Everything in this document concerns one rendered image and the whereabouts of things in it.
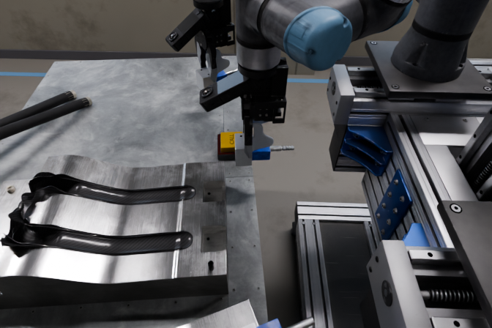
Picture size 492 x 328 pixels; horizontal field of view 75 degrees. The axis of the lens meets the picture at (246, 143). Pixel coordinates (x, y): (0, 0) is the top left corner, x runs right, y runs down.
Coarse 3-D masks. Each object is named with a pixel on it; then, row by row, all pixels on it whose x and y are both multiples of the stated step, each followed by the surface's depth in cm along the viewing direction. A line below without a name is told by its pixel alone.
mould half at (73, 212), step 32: (64, 160) 67; (96, 160) 70; (0, 192) 71; (0, 224) 65; (64, 224) 58; (96, 224) 61; (128, 224) 62; (160, 224) 62; (192, 224) 62; (224, 224) 62; (0, 256) 53; (32, 256) 53; (64, 256) 55; (96, 256) 57; (128, 256) 58; (160, 256) 57; (192, 256) 57; (224, 256) 57; (0, 288) 53; (32, 288) 54; (64, 288) 55; (96, 288) 55; (128, 288) 56; (160, 288) 57; (192, 288) 58; (224, 288) 59
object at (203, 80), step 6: (198, 72) 88; (204, 72) 88; (222, 72) 91; (228, 72) 92; (198, 78) 90; (204, 78) 87; (222, 78) 90; (198, 84) 91; (204, 84) 88; (210, 84) 89
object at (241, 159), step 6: (240, 138) 70; (240, 144) 68; (240, 150) 68; (258, 150) 69; (264, 150) 69; (270, 150) 71; (276, 150) 71; (288, 150) 71; (240, 156) 69; (246, 156) 69; (252, 156) 70; (258, 156) 70; (264, 156) 70; (240, 162) 70; (246, 162) 70
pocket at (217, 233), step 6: (204, 228) 62; (210, 228) 62; (216, 228) 62; (222, 228) 62; (204, 234) 63; (210, 234) 63; (216, 234) 63; (222, 234) 63; (204, 240) 62; (210, 240) 62; (216, 240) 62; (222, 240) 62; (204, 246) 61; (210, 246) 61; (216, 246) 61; (222, 246) 61; (204, 252) 60
